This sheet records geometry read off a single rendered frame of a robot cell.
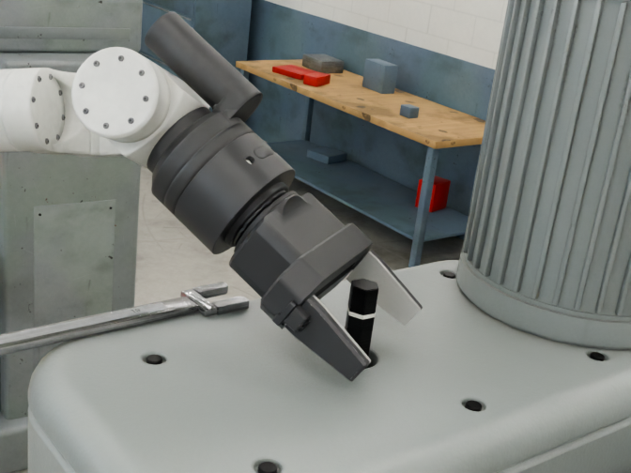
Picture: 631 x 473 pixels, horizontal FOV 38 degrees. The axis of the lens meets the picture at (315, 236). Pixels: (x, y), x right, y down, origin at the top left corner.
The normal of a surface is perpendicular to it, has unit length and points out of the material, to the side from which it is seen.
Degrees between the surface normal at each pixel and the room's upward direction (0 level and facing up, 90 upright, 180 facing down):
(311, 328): 90
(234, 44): 90
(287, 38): 90
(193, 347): 0
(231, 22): 90
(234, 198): 67
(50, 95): 80
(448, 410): 0
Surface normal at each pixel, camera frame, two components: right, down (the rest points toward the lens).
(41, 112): 0.99, 0.00
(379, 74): -0.83, 0.11
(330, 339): -0.43, 0.28
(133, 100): -0.17, -0.02
